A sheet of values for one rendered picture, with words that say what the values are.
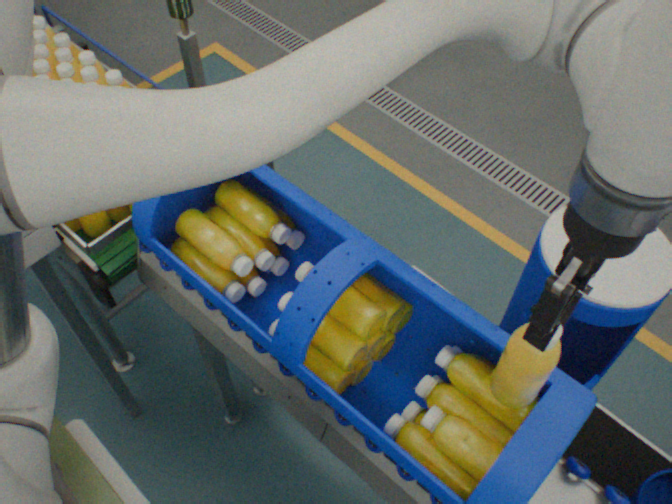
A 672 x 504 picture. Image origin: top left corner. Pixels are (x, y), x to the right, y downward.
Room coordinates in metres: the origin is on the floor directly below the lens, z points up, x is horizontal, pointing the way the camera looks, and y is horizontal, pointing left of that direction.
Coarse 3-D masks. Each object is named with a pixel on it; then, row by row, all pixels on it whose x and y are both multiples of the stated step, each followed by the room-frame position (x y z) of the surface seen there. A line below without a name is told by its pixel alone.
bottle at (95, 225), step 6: (84, 216) 0.91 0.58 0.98; (90, 216) 0.92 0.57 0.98; (96, 216) 0.92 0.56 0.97; (102, 216) 0.93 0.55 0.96; (108, 216) 0.95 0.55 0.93; (84, 222) 0.91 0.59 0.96; (90, 222) 0.91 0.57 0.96; (96, 222) 0.92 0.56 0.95; (102, 222) 0.93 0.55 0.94; (108, 222) 0.94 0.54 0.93; (84, 228) 0.92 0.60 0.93; (90, 228) 0.91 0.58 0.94; (96, 228) 0.92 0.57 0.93; (102, 228) 0.92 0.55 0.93; (108, 228) 0.93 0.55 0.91; (90, 234) 0.91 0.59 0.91; (96, 234) 0.91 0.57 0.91; (102, 234) 0.92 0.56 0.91
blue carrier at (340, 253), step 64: (192, 192) 0.89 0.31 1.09; (320, 256) 0.78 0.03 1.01; (384, 256) 0.64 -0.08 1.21; (256, 320) 0.64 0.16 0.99; (320, 320) 0.52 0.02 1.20; (448, 320) 0.59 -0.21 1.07; (320, 384) 0.44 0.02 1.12; (384, 384) 0.51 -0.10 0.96; (576, 384) 0.41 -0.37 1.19; (384, 448) 0.34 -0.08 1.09; (512, 448) 0.30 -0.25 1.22
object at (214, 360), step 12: (204, 348) 0.80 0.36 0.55; (216, 348) 0.82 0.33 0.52; (204, 360) 0.82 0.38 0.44; (216, 360) 0.81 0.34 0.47; (216, 372) 0.80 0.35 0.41; (228, 372) 0.83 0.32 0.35; (216, 384) 0.80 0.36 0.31; (228, 384) 0.82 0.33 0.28; (216, 396) 0.83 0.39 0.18; (228, 396) 0.81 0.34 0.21; (228, 408) 0.80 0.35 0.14; (240, 408) 0.83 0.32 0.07; (228, 420) 0.81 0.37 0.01
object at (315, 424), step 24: (144, 264) 0.84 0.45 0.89; (168, 288) 0.78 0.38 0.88; (192, 312) 0.72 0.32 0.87; (216, 336) 0.67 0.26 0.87; (240, 360) 0.61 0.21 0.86; (264, 384) 0.56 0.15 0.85; (288, 408) 0.51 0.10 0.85; (312, 432) 0.46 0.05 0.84; (336, 432) 0.44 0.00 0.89; (360, 432) 0.43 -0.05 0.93; (360, 456) 0.40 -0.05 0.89; (384, 480) 0.35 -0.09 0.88; (552, 480) 0.34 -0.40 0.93
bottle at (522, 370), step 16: (512, 336) 0.39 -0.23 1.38; (512, 352) 0.37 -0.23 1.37; (528, 352) 0.36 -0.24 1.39; (544, 352) 0.36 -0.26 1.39; (560, 352) 0.37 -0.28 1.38; (496, 368) 0.38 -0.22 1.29; (512, 368) 0.36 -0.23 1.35; (528, 368) 0.35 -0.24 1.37; (544, 368) 0.35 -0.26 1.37; (496, 384) 0.37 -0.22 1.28; (512, 384) 0.35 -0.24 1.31; (528, 384) 0.35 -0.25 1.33; (512, 400) 0.35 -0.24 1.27; (528, 400) 0.35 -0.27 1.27
